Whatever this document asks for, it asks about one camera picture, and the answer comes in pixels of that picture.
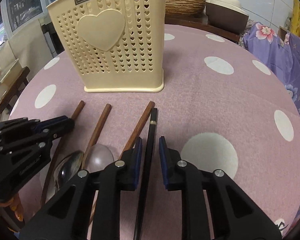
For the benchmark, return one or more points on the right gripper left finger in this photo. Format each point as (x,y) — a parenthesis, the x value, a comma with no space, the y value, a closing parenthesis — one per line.
(129,174)

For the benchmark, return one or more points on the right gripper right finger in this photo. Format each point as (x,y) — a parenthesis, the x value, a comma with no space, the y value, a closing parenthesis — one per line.
(171,174)

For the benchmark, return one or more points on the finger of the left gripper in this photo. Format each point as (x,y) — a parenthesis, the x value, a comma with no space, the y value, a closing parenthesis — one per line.
(56,122)
(62,129)

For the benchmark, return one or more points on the left hand yellow nails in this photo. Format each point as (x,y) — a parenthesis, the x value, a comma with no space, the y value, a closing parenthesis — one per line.
(15,205)

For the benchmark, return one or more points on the brown wooden chopstick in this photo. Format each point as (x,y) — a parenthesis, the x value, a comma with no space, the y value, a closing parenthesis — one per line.
(139,127)
(96,133)
(59,149)

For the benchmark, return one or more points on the metal spoon on table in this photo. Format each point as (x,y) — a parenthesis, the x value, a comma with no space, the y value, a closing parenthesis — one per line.
(67,168)

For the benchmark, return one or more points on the black chopstick on table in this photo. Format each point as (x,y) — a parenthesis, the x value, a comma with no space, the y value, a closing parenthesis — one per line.
(145,174)

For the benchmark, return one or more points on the small wooden stool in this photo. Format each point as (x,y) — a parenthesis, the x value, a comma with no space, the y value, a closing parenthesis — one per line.
(15,89)

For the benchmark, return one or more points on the pink polka dot tablecloth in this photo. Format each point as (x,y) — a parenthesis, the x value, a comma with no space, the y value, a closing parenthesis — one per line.
(220,108)

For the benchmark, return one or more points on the cream plastic utensil basket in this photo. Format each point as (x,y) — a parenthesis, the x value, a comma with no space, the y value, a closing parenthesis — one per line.
(114,45)

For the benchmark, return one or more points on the dark wooden cabinet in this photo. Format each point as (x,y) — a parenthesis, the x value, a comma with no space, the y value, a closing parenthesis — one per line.
(202,24)

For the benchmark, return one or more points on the purple floral cloth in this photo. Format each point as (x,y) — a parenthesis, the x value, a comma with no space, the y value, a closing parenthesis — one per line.
(285,62)

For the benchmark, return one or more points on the woven brown basin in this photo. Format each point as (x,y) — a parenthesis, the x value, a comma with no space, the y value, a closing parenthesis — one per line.
(184,8)

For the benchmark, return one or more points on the white brown rice cooker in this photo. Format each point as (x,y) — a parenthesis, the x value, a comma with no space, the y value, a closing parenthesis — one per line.
(227,15)

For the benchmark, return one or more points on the yellow paper roll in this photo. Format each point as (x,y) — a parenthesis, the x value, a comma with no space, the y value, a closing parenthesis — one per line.
(295,20)

